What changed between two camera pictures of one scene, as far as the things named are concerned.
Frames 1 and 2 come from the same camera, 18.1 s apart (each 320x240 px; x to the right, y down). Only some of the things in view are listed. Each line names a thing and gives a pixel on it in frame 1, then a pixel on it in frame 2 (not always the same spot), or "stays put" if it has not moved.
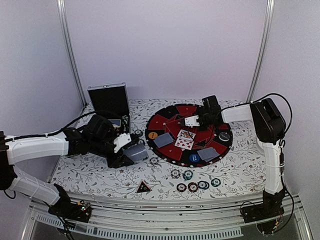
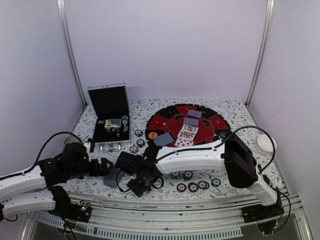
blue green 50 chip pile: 187,175 stays put
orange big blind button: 152,135 stays put
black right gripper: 200,111 -> 139,190
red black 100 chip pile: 192,187 stays put
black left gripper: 116,162 -> 103,172
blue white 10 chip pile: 216,182 stays put
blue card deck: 137,152 -> 110,180
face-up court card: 186,134 stays put
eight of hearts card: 184,143 stays put
